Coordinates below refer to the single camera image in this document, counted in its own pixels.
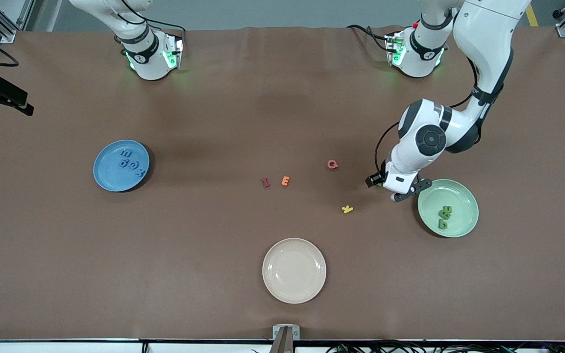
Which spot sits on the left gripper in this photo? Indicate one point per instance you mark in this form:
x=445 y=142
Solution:
x=379 y=178

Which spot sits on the green letter B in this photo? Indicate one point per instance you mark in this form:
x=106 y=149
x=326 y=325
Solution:
x=444 y=214
x=443 y=224

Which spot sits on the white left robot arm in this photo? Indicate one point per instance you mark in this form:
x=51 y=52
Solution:
x=483 y=29

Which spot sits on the green plate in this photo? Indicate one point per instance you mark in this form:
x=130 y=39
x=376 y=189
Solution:
x=461 y=196

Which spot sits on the yellow letter k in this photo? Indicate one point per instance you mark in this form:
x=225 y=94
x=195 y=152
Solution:
x=347 y=209

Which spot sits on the pink letter G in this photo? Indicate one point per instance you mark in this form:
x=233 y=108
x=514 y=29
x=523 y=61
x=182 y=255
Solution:
x=332 y=164

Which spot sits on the orange letter E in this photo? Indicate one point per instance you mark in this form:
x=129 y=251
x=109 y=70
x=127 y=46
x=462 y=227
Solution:
x=286 y=181

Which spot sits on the blue plate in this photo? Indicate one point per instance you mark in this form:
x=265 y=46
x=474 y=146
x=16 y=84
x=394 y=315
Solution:
x=111 y=176

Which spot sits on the cream plate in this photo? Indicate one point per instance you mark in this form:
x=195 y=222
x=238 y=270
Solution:
x=294 y=270

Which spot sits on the brown table cover sheet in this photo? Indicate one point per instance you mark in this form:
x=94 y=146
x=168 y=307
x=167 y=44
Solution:
x=66 y=269

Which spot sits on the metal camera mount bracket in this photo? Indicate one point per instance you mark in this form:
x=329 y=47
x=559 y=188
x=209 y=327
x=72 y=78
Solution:
x=276 y=332

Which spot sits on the white table edge rail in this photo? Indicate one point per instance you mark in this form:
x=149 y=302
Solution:
x=66 y=348

